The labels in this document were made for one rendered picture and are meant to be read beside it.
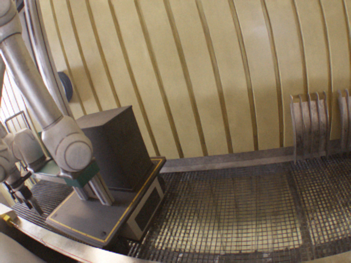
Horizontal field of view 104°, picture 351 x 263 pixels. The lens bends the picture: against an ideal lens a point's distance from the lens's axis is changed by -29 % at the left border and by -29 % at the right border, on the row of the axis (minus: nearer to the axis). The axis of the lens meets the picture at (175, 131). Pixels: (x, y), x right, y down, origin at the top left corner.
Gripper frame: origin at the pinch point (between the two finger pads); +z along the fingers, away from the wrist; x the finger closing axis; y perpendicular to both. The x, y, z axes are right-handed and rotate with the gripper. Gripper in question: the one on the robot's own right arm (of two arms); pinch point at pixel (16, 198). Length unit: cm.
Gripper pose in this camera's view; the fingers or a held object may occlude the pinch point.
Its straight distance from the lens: 131.9
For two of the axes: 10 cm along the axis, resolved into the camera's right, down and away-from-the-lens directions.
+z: 2.6, 8.9, 3.8
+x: -9.1, 0.9, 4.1
